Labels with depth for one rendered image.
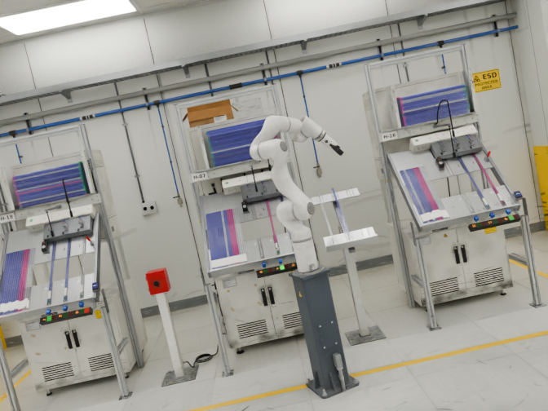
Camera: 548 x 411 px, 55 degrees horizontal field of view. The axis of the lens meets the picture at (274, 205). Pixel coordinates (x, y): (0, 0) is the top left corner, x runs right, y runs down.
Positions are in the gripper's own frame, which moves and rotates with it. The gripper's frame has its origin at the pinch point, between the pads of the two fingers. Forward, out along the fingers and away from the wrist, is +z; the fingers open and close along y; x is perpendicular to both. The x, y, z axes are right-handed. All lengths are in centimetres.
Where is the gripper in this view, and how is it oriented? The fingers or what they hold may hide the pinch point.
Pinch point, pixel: (339, 150)
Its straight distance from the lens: 332.6
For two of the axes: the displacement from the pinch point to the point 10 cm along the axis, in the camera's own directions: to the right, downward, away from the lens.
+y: -1.3, -4.2, 9.0
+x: -6.3, 7.4, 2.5
